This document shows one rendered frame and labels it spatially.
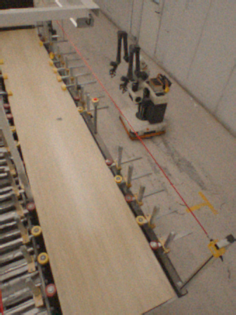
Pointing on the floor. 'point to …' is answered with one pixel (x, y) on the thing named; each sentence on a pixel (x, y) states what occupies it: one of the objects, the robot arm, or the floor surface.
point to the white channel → (79, 10)
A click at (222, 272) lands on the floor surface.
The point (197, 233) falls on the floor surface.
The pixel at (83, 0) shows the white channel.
